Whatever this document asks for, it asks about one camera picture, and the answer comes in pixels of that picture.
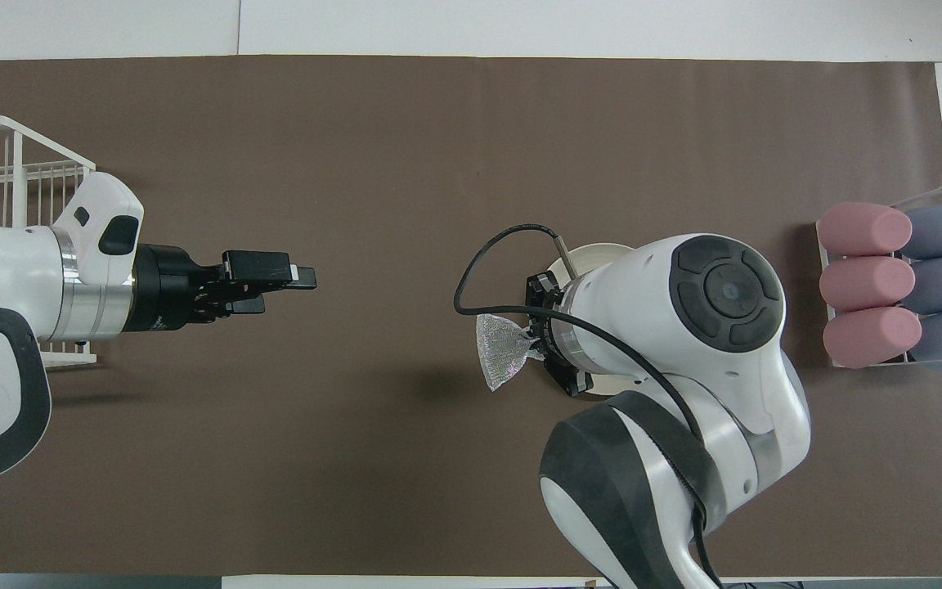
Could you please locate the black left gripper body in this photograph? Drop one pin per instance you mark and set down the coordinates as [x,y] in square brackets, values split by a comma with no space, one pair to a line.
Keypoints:
[164,286]

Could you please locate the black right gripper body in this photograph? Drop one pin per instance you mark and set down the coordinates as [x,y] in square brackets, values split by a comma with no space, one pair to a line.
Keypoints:
[538,290]

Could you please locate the silver mesh sponge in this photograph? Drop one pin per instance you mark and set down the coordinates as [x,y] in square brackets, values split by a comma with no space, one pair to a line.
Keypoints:
[504,352]

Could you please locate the cream round plate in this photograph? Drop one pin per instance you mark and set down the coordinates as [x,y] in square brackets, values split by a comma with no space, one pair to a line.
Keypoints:
[598,255]

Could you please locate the brown table mat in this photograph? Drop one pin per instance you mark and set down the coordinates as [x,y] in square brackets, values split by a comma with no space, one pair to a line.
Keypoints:
[356,450]

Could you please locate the pink cup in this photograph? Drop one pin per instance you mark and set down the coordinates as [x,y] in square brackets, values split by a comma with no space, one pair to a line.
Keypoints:
[863,229]
[863,284]
[867,337]

